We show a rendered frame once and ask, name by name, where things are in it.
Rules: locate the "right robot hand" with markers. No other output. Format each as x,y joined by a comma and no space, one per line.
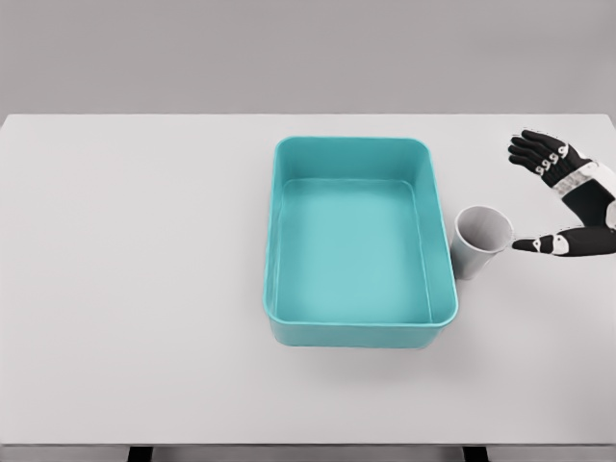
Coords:
584,199

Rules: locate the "white paper cup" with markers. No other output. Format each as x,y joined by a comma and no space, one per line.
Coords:
474,257

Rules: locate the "teal plastic basket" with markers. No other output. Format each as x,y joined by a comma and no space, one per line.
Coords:
356,260

